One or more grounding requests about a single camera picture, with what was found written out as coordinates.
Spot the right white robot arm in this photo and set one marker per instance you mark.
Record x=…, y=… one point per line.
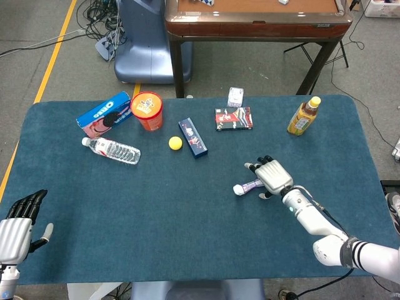
x=312, y=218

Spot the grey plastic device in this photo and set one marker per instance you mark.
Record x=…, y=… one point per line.
x=396, y=153

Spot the small white tissue pack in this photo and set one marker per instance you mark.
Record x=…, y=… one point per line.
x=235, y=97

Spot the grey power strip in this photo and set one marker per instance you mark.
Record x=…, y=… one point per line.
x=104, y=47

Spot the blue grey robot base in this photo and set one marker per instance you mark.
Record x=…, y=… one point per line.
x=140, y=56

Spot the blue white snake puzzle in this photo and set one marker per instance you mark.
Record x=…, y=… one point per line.
x=207, y=2

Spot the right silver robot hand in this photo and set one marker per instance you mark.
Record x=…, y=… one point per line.
x=275, y=178

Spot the white storage box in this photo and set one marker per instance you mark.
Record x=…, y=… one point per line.
x=384, y=11

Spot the black red flat box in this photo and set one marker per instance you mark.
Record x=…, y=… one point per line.
x=233, y=118

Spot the brown wooden mahjong table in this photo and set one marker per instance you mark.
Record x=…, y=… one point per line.
x=250, y=29

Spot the blue grey own robot base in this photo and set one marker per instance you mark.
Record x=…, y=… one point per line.
x=203, y=290

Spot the blue Oreo cookie box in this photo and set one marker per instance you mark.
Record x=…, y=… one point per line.
x=103, y=111

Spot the grey sneaker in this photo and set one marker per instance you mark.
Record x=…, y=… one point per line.
x=395, y=206

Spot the black caster wheel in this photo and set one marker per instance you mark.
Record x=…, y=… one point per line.
x=286, y=295

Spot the amber tea bottle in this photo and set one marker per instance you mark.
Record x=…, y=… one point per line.
x=301, y=122

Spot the dark blue long box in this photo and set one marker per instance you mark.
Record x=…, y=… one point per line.
x=193, y=139

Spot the clear plastic water bottle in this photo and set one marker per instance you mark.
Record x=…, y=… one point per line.
x=115, y=151

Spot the orange tub with red rim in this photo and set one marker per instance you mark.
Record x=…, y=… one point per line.
x=147, y=109

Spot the purple white tube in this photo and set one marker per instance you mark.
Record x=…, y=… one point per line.
x=247, y=187

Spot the yellow ball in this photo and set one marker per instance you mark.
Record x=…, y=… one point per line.
x=175, y=143

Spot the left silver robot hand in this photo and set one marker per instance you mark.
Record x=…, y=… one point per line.
x=14, y=237

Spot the blue felt table cloth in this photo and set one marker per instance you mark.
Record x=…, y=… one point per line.
x=187, y=218

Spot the white table support panel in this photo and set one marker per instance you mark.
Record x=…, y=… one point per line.
x=93, y=290

